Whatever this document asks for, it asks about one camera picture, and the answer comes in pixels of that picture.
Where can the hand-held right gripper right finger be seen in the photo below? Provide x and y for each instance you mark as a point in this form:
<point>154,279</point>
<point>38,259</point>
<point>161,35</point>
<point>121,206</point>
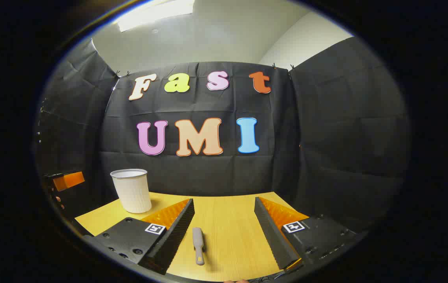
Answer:
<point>273,236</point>

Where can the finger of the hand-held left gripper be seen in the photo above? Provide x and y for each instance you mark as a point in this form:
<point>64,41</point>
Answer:
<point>68,181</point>

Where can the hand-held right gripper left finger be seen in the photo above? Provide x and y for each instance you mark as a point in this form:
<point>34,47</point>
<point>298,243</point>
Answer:
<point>172,239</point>

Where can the small grey broom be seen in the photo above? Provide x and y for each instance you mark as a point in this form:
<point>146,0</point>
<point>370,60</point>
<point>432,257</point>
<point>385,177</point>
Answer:
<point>198,243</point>

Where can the white ribbed garbage bin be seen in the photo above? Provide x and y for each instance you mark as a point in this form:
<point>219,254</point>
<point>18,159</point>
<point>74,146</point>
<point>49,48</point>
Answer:
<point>131,192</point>

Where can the yellow wooden desktop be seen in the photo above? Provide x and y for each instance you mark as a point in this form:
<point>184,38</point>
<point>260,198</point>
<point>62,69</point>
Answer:
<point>231,236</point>

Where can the ceiling light panel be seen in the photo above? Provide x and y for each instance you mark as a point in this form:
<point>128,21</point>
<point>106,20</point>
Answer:
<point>153,11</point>

